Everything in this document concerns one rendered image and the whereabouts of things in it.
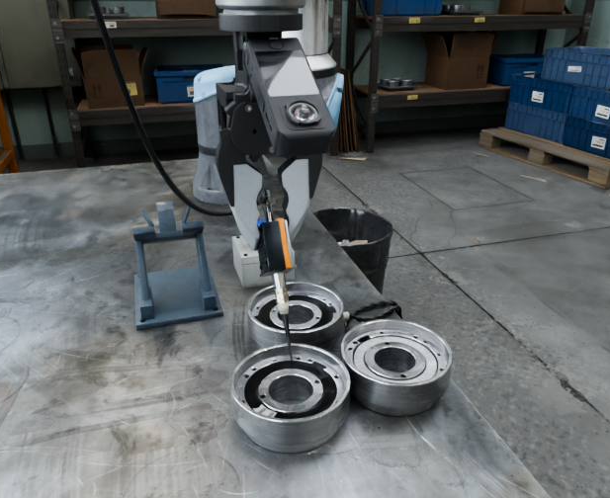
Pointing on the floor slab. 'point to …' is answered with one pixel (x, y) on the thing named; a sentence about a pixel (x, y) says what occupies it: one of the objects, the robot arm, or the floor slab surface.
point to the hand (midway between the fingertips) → (272, 238)
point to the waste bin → (379, 240)
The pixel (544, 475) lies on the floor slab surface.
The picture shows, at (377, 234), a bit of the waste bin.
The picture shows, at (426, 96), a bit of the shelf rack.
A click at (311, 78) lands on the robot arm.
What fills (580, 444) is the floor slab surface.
